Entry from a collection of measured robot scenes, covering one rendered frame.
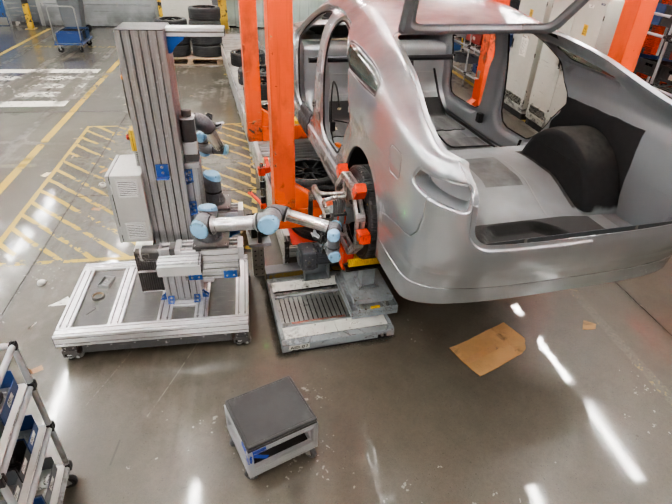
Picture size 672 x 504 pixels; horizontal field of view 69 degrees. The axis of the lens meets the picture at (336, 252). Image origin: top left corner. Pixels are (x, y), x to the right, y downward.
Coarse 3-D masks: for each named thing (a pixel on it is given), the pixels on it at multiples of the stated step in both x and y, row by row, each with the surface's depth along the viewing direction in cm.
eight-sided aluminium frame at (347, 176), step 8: (344, 176) 328; (352, 176) 327; (336, 184) 351; (352, 184) 317; (352, 200) 316; (360, 200) 315; (360, 208) 315; (360, 216) 312; (344, 224) 362; (360, 224) 319; (344, 232) 362; (344, 240) 354; (344, 248) 350; (352, 248) 329; (360, 248) 329
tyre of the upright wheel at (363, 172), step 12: (360, 168) 324; (360, 180) 322; (372, 180) 316; (372, 192) 311; (372, 204) 310; (372, 216) 310; (348, 228) 365; (372, 228) 312; (372, 240) 317; (360, 252) 341; (372, 252) 326
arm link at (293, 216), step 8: (280, 208) 294; (288, 208) 296; (288, 216) 296; (296, 216) 296; (304, 216) 297; (312, 216) 299; (304, 224) 298; (312, 224) 297; (320, 224) 298; (328, 224) 298; (336, 224) 299
